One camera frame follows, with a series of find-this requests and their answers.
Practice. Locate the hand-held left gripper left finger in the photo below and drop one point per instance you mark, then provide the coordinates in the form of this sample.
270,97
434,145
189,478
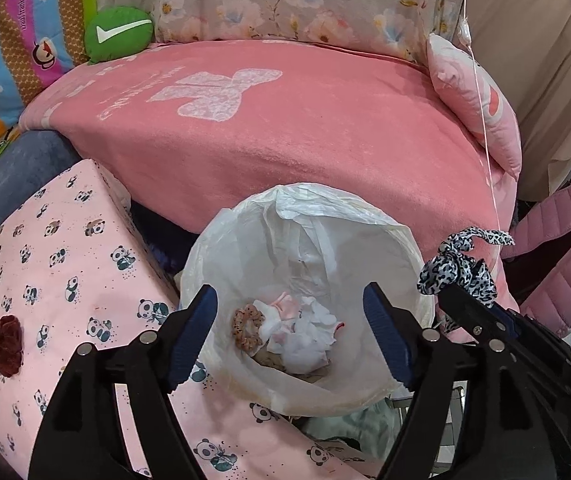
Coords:
195,340

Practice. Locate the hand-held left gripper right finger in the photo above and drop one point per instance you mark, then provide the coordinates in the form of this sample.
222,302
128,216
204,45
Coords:
388,340

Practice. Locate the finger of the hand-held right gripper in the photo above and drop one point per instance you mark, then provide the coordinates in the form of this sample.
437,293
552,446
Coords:
470,312

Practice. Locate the brown patterned scrunchie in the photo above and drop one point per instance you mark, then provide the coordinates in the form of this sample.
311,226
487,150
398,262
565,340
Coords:
238,327

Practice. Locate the leopard-print scrunchie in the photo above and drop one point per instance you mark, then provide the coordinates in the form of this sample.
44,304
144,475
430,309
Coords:
445,270

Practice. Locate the white glove with red cuff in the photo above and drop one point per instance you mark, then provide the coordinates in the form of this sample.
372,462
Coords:
318,312

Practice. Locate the white tissues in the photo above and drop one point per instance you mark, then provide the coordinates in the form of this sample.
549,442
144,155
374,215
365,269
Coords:
300,352

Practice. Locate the pink face mask packet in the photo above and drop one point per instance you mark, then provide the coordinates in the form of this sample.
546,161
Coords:
285,307

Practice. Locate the trash bin with white liner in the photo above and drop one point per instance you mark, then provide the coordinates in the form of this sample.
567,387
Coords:
355,240

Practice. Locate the pale green cloth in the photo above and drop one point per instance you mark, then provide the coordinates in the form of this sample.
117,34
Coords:
355,425

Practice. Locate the dark blue cloth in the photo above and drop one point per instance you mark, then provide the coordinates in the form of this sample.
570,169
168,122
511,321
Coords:
160,250

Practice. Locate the pink puffer jacket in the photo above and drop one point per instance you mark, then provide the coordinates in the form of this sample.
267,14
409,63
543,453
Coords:
565,260

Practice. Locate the pink panda-print sheet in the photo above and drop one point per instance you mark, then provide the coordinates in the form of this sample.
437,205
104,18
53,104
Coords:
65,240

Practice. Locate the dark red scrunchie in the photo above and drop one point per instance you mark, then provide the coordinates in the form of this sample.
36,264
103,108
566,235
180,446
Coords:
7,345

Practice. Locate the pink pillow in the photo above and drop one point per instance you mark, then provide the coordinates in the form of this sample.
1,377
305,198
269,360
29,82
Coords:
465,90

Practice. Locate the pink fleece blanket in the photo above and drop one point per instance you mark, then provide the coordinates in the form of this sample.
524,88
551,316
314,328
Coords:
290,135

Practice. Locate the blue-grey cushion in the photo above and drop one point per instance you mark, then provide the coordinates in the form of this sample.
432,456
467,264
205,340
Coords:
15,175

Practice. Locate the beige curtain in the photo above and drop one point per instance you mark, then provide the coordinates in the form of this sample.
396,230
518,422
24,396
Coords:
540,60

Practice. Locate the green cushion with white tick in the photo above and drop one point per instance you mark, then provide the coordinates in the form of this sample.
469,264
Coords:
125,42

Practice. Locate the grey floral quilt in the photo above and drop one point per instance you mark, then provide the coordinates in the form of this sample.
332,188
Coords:
315,5

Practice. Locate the striped monkey-print quilt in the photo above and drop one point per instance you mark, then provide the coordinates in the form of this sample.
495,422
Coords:
25,35

